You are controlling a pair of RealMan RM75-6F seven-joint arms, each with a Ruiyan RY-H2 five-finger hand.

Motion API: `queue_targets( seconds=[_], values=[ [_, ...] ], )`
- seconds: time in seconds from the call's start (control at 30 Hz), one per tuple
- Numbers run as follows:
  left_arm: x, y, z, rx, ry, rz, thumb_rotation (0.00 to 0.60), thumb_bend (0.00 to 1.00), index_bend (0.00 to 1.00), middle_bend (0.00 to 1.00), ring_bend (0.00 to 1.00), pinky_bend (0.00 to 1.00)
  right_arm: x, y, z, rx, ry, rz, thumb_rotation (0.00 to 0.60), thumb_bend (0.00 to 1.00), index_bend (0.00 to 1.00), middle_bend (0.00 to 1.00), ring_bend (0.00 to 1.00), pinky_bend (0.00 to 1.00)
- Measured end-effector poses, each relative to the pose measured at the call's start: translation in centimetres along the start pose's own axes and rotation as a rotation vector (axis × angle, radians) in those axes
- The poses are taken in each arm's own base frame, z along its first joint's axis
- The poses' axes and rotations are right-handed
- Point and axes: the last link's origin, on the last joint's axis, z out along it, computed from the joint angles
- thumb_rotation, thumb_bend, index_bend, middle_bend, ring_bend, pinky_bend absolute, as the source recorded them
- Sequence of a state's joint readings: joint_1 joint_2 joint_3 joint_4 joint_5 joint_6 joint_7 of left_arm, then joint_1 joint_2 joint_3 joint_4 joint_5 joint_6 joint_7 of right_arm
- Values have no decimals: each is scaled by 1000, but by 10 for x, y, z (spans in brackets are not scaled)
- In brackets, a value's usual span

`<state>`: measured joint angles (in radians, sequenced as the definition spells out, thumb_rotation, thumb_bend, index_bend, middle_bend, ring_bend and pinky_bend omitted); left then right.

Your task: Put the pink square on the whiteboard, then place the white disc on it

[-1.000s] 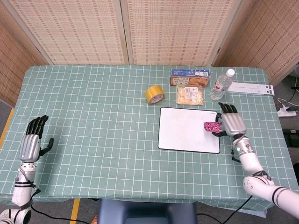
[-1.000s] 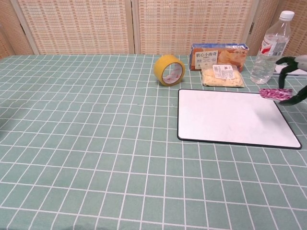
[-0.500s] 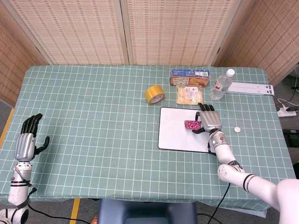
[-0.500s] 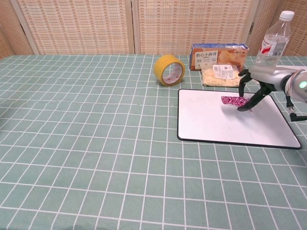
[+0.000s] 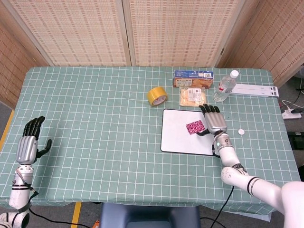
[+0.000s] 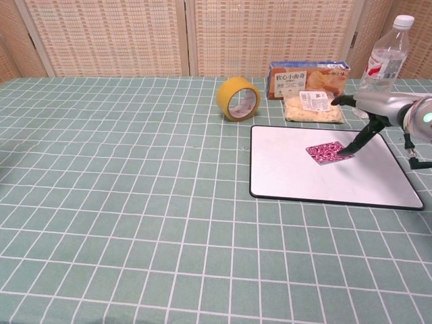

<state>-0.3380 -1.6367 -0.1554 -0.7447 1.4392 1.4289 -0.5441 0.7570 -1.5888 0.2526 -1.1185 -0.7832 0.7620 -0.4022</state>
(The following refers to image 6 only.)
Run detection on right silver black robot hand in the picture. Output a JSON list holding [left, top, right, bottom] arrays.
[[330, 92, 416, 159]]

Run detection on white board black edge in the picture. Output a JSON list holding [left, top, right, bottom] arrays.
[[248, 124, 426, 212]]

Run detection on clear plastic water bottle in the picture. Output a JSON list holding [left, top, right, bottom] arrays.
[[352, 15, 416, 119]]

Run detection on clear bag of snacks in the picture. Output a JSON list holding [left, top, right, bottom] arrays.
[[282, 90, 346, 124]]

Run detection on orange blue cookie box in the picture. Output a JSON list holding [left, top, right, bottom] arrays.
[[264, 60, 352, 101]]

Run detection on yellow packing tape roll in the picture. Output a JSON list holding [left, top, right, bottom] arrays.
[[215, 76, 262, 122]]

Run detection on green checked tablecloth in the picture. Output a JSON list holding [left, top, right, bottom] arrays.
[[0, 76, 432, 324]]

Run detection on bamboo folding screen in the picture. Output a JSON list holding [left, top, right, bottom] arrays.
[[0, 0, 432, 86]]

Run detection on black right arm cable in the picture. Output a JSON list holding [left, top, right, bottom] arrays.
[[402, 132, 432, 171]]

